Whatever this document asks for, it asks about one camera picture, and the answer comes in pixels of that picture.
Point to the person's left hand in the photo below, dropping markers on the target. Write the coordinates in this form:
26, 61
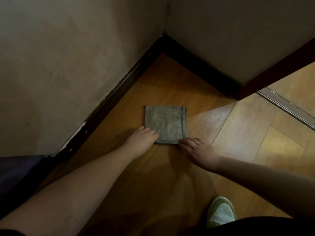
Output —
141, 142

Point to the person's right hand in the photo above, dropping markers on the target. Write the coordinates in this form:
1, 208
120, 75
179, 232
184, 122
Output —
201, 154

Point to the grey cleaning cloth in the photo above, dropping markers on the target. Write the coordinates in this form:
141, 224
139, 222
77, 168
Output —
165, 122

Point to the chipped dark brown baseboard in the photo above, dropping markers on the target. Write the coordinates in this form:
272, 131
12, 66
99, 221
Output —
113, 98

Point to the person's right forearm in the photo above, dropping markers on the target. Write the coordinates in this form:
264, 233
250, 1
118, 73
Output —
270, 184

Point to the person's left forearm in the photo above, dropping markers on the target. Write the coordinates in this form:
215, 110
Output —
73, 194

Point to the green white sneaker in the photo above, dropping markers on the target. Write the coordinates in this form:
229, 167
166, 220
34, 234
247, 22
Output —
221, 211

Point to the black shorts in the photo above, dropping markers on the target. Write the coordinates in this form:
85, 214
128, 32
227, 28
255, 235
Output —
258, 228

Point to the metal door threshold strip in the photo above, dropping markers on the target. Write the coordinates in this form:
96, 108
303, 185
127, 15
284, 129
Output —
288, 105

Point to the black shirt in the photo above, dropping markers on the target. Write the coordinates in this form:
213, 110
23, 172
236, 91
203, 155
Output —
9, 233

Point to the reddish brown door frame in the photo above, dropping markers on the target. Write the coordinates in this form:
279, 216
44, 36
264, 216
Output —
278, 71

